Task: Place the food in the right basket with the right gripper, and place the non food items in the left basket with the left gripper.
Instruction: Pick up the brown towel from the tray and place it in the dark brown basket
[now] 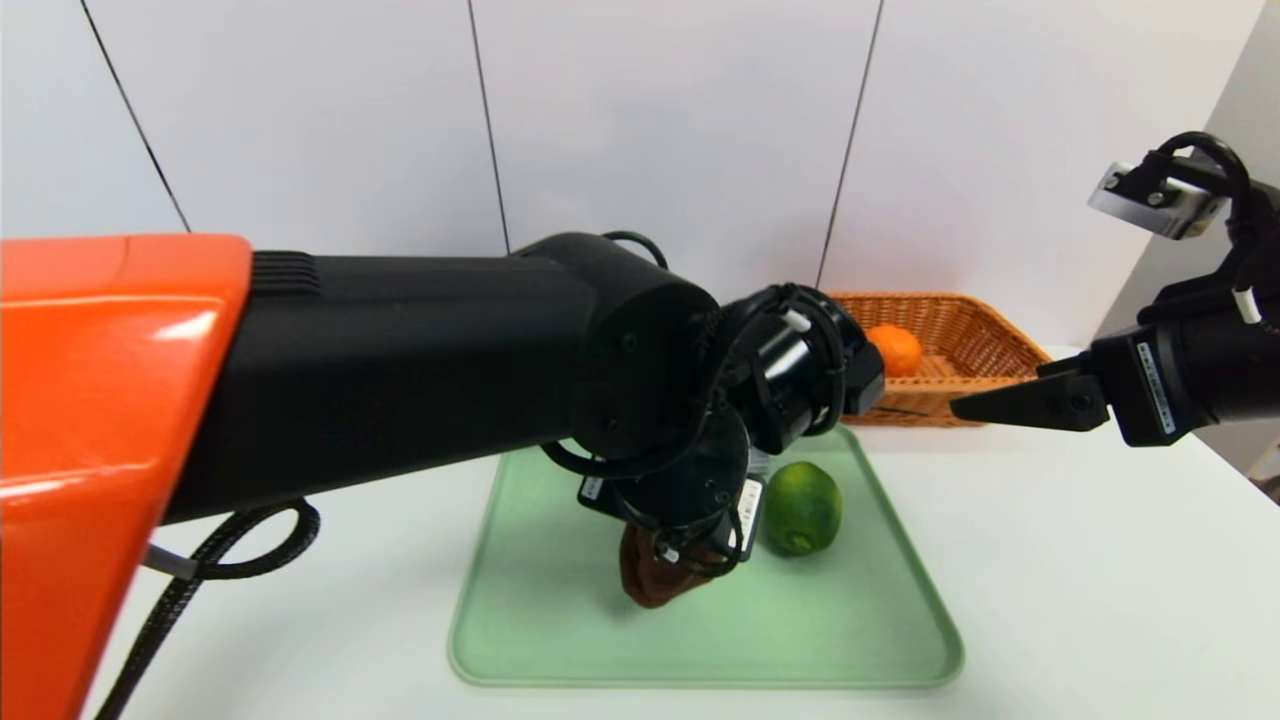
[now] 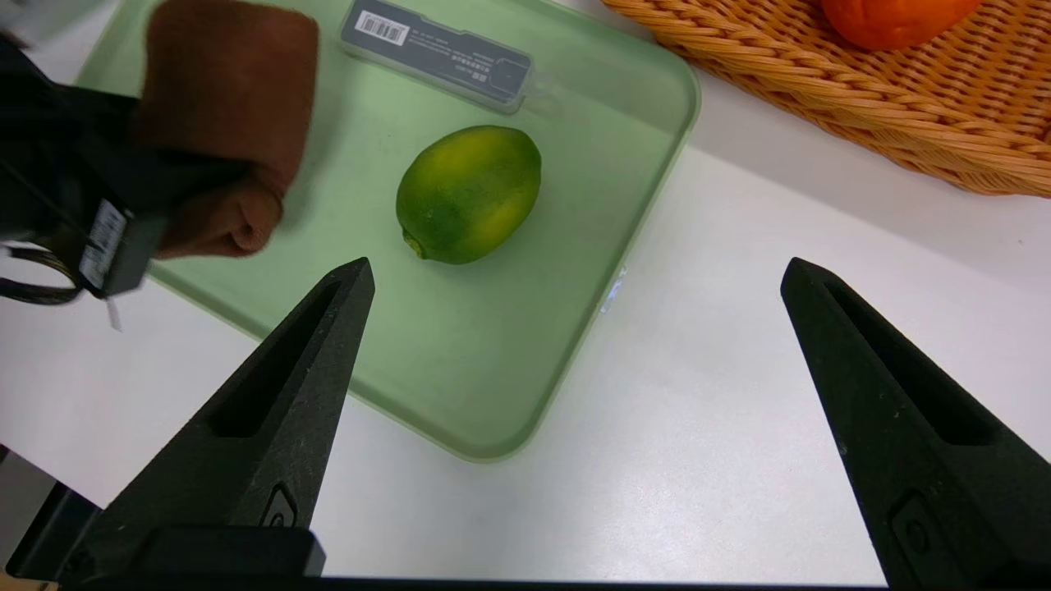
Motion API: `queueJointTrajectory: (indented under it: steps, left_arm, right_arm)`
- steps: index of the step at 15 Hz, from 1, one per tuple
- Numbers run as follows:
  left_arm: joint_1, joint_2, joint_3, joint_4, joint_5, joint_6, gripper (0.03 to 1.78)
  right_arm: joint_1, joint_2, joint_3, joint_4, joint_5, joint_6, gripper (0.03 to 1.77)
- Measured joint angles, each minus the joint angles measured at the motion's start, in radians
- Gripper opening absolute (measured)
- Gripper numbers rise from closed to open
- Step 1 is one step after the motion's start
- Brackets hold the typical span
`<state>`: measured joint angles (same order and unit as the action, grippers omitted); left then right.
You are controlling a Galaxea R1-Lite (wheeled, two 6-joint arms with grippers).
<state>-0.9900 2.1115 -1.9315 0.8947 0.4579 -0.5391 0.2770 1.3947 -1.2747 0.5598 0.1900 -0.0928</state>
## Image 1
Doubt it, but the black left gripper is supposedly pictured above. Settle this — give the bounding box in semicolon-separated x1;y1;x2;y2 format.
577;472;766;563

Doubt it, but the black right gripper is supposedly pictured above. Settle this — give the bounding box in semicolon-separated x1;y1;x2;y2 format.
949;308;1280;447

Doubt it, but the brown towel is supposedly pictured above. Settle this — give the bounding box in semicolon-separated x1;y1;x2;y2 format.
620;525;726;609

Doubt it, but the orange fruit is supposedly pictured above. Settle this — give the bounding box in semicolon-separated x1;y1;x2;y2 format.
866;325;924;379

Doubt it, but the orange wicker basket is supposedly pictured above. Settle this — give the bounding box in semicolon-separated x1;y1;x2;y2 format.
830;291;1053;428

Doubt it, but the green lime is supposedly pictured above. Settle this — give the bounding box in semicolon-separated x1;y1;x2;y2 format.
763;461;844;557

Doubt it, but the light green plastic tray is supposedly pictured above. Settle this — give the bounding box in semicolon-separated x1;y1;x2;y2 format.
447;420;967;691

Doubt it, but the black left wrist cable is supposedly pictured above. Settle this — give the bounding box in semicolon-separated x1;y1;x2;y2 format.
540;230;851;581

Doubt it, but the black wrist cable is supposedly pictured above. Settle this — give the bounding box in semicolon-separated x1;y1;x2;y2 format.
540;230;851;581
1140;131;1251;216

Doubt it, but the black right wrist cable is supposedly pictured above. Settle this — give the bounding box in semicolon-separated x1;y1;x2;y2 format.
1140;131;1251;216

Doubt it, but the black braided left arm hose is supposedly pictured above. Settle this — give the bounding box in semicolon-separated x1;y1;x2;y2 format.
95;500;321;720

